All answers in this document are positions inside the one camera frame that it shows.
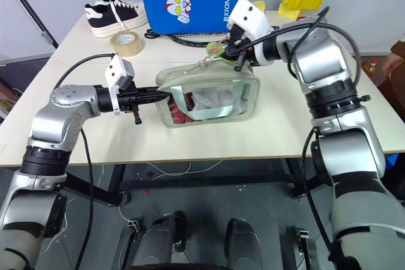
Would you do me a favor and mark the yellow plastic piece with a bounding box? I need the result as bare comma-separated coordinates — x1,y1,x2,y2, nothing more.
278,3,305,20

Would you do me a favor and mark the white string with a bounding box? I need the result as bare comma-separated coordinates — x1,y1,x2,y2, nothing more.
94,159,225,183

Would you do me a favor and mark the green plush keychain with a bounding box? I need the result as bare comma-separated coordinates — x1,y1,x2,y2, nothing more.
205,40,228,59

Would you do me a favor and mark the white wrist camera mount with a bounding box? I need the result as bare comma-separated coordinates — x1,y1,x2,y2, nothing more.
227,0,275,67
104,54,136,116

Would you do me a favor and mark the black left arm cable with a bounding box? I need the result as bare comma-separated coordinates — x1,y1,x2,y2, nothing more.
52,52,115,270

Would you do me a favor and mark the blue object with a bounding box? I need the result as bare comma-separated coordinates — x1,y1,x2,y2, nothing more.
384,154,405,183

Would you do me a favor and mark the black floor bracket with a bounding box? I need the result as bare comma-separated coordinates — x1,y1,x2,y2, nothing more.
286,225,318,270
118,218,142,267

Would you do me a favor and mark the yellow oil bottle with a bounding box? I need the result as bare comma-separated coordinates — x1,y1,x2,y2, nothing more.
362,59,380,86

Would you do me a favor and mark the black badminton racket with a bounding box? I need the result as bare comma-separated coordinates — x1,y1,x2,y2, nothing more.
144,28,232,49

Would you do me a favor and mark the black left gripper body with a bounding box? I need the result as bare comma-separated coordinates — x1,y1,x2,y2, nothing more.
118,83,144,125

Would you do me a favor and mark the blue cartoon kick pad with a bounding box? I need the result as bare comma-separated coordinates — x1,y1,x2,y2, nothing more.
140,0,245,35

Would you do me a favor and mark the black table frame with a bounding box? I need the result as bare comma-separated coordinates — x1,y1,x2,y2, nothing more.
59,156,314,208

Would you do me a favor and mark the black and white sneaker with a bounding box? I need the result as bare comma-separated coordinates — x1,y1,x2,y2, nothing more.
84,0,149,39

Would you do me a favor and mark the black tripod leg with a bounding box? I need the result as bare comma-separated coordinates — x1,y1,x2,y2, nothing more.
0,0,59,49

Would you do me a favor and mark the green zip pouch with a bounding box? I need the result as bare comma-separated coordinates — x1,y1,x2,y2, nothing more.
154,58,262,129

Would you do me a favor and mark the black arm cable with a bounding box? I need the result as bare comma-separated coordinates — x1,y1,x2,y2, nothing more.
235,6,362,263
52,52,115,270

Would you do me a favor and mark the clear packing tape roll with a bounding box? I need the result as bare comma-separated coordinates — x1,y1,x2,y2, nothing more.
109,30,146,58

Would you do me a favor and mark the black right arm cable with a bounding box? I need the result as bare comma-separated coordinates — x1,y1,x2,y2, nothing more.
235,6,362,263

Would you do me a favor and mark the dark rounded robot foot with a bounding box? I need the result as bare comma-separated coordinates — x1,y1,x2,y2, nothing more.
226,218,264,270
131,210,187,267

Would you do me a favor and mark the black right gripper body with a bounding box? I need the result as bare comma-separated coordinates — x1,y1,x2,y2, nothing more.
226,27,256,63

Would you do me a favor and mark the person in brown clothes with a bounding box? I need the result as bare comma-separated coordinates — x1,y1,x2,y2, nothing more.
381,34,405,94

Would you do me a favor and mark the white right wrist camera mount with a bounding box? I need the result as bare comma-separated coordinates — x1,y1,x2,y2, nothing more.
227,0,275,67

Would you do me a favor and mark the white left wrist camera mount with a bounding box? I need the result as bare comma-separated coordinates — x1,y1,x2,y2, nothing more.
104,54,136,116

